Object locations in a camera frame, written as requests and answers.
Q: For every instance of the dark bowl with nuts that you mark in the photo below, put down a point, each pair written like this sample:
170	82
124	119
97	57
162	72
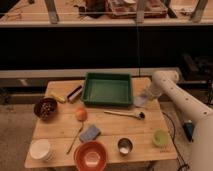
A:
45	108

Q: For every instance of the blue sponge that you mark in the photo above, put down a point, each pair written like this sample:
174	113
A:
90	134

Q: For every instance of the black foot pedal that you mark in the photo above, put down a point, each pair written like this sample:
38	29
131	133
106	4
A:
188	129

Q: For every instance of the orange peach fruit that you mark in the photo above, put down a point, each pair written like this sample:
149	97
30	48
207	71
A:
81	114

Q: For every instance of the wooden folding table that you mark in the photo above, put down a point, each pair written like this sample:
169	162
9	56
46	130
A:
62	128

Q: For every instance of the light blue towel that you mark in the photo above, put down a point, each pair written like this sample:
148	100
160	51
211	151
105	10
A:
141	99

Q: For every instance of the black and wood brush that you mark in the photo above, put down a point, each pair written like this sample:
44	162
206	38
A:
74	94

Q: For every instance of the wooden dish brush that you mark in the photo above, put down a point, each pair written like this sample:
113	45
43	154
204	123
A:
139	116

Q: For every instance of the wooden spoon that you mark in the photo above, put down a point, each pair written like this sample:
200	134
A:
74	139

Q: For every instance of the green plastic tray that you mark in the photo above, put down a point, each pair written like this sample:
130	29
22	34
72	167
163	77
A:
107	89

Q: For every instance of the small metal cup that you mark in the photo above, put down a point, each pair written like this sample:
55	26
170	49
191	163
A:
125	146

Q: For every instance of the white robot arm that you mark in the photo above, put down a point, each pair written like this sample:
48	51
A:
165	82

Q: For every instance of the yellow corn toy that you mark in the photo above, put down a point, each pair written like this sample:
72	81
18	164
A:
58	98

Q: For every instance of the green plastic cup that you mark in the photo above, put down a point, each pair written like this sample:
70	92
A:
160	138

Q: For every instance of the red bowl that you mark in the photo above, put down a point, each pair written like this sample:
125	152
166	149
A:
90	156

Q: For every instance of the stack of white bowls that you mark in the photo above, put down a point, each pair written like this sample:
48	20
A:
41	150

